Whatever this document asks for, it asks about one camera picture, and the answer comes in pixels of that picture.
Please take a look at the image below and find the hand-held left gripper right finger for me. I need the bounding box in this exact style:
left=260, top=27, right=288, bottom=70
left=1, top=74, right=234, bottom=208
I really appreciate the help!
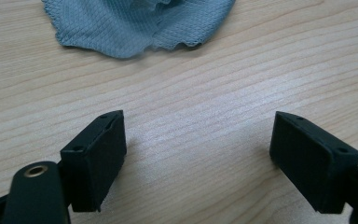
left=268, top=111, right=358, bottom=215

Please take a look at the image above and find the blue-grey cloth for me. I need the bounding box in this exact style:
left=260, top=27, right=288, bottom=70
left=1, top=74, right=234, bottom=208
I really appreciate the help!
left=41, top=0, right=237, bottom=60

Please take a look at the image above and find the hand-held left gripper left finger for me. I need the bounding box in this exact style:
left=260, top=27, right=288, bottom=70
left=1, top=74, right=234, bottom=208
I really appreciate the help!
left=60, top=109, right=128, bottom=213

